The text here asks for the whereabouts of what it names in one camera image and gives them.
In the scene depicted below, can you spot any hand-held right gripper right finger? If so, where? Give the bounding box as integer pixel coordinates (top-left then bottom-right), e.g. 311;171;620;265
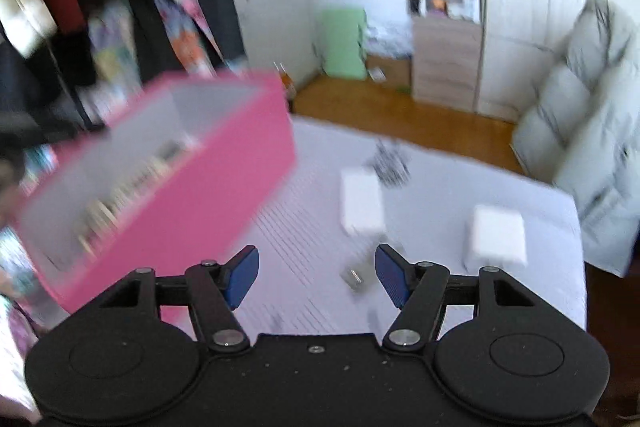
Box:
375;244;540;353

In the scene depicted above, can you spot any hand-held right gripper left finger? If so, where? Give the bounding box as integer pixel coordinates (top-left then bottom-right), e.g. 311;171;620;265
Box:
95;246;262;355

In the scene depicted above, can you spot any long white block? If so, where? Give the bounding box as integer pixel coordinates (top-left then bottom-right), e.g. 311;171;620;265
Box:
340;168;387;236

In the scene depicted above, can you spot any pink storage box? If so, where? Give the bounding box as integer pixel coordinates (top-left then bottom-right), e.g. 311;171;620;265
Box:
17;72;299;314

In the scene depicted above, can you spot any small grey metal object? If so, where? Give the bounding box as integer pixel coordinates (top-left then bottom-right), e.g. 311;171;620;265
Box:
340;264;376;293

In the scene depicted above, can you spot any white patterned bed sheet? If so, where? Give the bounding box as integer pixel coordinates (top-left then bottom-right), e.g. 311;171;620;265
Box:
165;114;588;338

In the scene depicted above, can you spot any square white power adapter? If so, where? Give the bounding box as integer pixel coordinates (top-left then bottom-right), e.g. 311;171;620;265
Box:
462;205;529;271

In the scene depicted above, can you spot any clear bottle with orange liquid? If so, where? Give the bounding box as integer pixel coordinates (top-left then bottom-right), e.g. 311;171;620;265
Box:
272;62;299;114

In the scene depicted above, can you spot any wooden shelf cabinet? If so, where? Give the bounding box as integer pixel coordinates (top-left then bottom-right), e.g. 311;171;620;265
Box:
400;0;487;114

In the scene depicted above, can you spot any white printed plastic bag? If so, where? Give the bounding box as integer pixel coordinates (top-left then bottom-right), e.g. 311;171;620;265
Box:
367;22;414;58

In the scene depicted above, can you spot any grey puffer jacket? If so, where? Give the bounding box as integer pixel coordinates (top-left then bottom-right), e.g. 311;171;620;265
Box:
511;0;640;279

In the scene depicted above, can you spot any colourful floral cloth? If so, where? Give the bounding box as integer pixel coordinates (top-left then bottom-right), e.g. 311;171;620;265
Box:
152;0;226;78

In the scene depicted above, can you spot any white door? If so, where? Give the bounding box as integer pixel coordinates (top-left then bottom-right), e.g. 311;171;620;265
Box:
212;0;322;94

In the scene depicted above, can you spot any white wardrobe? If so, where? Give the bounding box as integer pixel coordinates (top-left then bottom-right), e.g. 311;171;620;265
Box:
475;0;640;124

